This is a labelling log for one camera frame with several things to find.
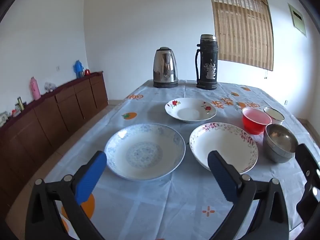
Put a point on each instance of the stainless steel bowl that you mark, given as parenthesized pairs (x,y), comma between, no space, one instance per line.
(277,140)

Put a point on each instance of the small clear container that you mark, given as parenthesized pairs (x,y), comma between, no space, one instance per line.
(50,86)

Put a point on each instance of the small dark bottle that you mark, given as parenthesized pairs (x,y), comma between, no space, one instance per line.
(20,103)

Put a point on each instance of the stainless steel electric kettle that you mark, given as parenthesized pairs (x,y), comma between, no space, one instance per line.
(165,67)

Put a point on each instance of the pink thermos jug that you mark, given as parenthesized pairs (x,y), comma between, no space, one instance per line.
(35,90)

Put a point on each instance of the orange print grey tablecloth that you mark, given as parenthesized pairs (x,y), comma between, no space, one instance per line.
(150,100)

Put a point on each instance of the white enamel bowl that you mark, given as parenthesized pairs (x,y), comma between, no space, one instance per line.
(275,116)

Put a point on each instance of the framed wall panel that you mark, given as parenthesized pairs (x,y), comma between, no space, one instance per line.
(297,20)

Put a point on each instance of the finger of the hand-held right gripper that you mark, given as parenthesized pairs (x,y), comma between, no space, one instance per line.
(303,160)

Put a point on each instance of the pink floral rim plate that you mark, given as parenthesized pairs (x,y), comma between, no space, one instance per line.
(225,142)

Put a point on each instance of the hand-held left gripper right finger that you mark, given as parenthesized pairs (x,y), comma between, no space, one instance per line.
(221,175)

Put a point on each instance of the red flower white plate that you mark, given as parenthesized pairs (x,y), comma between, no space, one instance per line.
(190,112)

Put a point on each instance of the bamboo window blind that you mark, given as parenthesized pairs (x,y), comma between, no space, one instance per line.
(240,30)

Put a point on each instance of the worn black thermos flask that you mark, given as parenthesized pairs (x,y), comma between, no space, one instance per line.
(207,65)

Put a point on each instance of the blue patterned white plate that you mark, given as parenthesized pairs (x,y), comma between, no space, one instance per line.
(145,152)

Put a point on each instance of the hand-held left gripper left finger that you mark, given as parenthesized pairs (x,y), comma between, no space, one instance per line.
(91,175)

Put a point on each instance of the dark wooden sideboard cabinet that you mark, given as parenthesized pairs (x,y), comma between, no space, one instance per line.
(50,120)

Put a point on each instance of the blue thermos jug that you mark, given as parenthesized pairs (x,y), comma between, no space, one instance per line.
(78,68)

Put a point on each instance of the small red container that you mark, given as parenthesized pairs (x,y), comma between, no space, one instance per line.
(87,72)

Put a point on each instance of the red plastic bowl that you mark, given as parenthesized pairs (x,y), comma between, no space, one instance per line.
(255,120)

